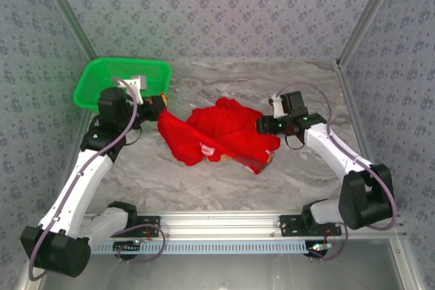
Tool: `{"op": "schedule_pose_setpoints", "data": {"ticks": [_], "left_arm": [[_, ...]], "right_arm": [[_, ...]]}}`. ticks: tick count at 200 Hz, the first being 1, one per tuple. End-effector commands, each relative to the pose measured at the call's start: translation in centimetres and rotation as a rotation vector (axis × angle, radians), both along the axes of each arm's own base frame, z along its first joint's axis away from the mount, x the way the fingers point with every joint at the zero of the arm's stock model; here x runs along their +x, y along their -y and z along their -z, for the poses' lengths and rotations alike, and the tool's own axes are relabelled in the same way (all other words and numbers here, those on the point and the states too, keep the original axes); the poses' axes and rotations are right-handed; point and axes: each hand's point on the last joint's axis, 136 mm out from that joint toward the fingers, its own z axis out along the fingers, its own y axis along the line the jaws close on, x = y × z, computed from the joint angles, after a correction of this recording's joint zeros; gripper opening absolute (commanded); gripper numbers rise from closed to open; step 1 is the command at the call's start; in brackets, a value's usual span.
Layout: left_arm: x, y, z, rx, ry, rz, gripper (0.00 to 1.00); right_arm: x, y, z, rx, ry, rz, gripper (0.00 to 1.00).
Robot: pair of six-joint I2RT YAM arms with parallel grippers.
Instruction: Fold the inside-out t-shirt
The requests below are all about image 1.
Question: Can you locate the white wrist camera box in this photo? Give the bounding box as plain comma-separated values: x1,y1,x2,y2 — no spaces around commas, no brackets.
268,94,285,117
117,75,149,105

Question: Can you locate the green plastic mesh basket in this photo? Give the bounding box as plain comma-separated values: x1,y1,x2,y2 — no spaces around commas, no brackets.
73,58,173,113

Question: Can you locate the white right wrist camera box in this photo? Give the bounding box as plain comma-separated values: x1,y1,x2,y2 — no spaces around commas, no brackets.
268,94,285,117

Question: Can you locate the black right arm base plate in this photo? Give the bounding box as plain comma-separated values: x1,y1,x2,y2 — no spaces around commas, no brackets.
279,215,343,238

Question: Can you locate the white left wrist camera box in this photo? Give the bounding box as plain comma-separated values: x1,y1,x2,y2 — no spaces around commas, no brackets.
117,75,149,105

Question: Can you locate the aluminium frame leg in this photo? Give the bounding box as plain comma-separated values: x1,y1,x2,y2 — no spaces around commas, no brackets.
390,239,425,290

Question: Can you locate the aluminium mounting rail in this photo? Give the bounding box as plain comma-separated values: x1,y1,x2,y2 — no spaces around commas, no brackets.
36,211,407,240

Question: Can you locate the metal lower shelf panel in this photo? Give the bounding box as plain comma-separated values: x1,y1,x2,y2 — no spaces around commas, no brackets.
20,238,424,290

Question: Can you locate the grey slotted cable duct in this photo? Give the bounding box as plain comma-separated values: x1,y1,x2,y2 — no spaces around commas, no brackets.
90,240,309,255

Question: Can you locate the aluminium frame post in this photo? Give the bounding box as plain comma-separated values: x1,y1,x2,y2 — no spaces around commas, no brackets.
33,0,100,63
335,0,407,71

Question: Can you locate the red t-shirt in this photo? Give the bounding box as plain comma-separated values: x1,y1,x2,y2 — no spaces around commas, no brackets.
157,96,282,175

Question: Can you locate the small black controller board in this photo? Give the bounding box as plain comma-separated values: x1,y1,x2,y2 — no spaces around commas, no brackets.
113,240,142,254
305,241,333,257

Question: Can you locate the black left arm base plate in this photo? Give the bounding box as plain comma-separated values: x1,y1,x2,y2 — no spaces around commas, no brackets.
130,215,161,238

